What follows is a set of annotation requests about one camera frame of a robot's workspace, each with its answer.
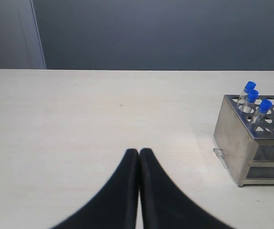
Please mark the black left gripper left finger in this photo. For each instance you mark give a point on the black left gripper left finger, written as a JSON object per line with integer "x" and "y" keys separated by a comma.
{"x": 115, "y": 205}

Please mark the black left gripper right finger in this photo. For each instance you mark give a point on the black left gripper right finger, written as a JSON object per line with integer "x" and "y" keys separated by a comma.
{"x": 164, "y": 205}

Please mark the stainless steel test tube rack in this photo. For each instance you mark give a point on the stainless steel test tube rack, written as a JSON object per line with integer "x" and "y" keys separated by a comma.
{"x": 247, "y": 149}

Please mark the small clear plastic clip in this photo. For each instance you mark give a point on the small clear plastic clip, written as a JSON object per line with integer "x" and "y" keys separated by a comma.
{"x": 219, "y": 154}

